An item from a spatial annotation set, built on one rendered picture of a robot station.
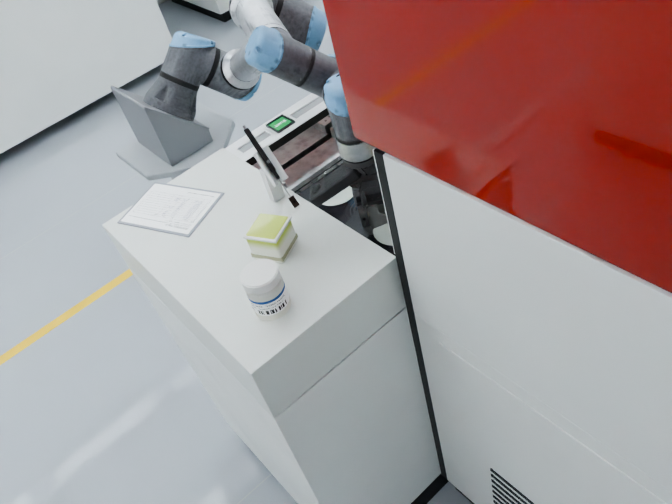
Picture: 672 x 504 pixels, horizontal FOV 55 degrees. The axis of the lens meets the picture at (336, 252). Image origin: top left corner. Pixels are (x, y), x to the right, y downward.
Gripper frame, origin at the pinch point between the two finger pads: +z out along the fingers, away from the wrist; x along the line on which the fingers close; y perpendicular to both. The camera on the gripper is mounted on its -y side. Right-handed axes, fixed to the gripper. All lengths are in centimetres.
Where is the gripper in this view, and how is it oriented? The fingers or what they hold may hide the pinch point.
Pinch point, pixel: (367, 229)
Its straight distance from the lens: 137.1
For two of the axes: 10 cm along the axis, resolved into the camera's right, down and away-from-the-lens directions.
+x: -0.5, -6.9, 7.2
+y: 9.8, -1.9, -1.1
